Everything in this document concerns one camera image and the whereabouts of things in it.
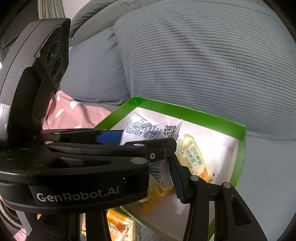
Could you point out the scallion cracker packet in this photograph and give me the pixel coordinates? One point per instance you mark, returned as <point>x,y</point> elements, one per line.
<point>156,192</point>

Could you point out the cream green oat packet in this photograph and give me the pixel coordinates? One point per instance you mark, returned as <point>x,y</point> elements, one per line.
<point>190,156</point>

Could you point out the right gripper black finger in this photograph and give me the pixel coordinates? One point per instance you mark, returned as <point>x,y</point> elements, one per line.
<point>68,227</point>
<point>233,220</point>

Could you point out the orange rice cracker packet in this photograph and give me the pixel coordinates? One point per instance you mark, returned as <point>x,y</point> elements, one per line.
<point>121,227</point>

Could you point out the grey fabric sofa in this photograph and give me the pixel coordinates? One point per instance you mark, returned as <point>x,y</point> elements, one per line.
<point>233,59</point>

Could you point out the pink polka dot blanket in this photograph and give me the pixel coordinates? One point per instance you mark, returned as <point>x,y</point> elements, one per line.
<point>64,112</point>

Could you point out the black camera module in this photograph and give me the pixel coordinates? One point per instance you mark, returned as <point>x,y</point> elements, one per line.
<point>31,75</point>

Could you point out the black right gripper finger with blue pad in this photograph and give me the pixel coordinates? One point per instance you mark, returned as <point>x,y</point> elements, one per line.
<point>153,150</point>
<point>82,136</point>

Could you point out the white blue text packet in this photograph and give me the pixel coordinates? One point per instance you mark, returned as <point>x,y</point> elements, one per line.
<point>140,129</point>

